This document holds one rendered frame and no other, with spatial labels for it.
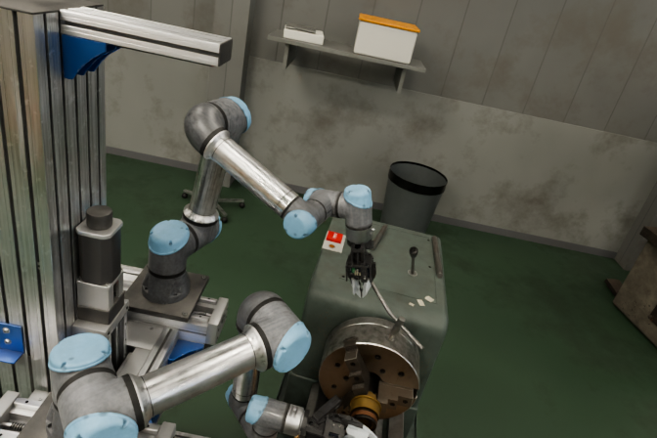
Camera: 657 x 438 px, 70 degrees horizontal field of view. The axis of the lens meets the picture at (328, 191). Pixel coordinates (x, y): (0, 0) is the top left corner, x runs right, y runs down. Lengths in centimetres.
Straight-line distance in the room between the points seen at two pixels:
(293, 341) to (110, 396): 39
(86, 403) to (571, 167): 476
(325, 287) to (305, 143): 327
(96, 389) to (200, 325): 59
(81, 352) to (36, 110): 50
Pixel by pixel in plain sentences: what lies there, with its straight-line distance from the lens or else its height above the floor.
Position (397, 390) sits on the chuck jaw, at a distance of 155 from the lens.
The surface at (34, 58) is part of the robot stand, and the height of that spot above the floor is 195.
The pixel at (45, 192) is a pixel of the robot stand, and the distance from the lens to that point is 114.
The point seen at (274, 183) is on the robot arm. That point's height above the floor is 168.
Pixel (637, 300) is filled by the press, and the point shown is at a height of 22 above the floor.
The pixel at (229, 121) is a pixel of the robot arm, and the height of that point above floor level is 176.
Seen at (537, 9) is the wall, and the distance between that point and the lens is 472.
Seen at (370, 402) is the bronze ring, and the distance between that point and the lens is 147.
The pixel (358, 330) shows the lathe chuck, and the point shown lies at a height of 122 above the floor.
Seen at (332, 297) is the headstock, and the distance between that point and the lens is 159.
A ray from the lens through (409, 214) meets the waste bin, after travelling 424.
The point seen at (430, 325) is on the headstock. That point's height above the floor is 123.
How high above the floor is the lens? 220
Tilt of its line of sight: 25 degrees down
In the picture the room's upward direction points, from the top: 12 degrees clockwise
